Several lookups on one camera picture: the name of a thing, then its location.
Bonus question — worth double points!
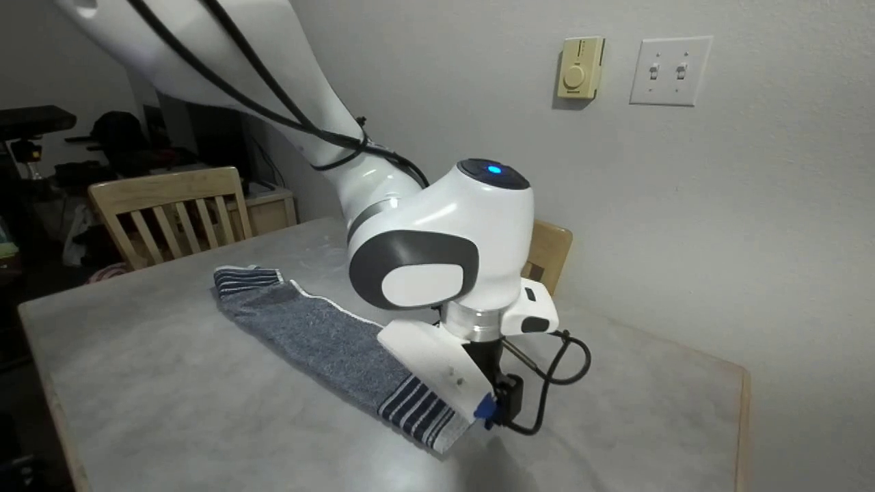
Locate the wooden chair with slats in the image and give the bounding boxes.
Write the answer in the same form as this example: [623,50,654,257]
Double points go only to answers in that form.
[87,164,256,274]

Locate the black padded bench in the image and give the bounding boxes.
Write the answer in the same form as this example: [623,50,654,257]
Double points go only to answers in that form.
[0,104,80,139]

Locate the white switch plate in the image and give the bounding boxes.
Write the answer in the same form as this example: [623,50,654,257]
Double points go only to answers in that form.
[630,34,717,110]

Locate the black bag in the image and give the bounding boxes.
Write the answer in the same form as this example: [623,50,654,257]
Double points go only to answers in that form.
[87,110,155,176]

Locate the wooden chair with cutouts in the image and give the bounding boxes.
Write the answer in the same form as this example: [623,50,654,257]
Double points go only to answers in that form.
[519,218,575,298]

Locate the light wooden cabinet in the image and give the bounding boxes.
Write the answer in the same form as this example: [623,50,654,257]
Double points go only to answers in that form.
[241,181,302,239]

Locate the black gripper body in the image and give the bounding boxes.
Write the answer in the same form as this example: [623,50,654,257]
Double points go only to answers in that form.
[459,336,528,430]

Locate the blue white striped towel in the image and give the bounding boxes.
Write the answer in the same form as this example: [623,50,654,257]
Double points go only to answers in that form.
[210,263,501,462]

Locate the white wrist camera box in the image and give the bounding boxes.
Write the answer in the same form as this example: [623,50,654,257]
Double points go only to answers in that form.
[374,324,504,433]

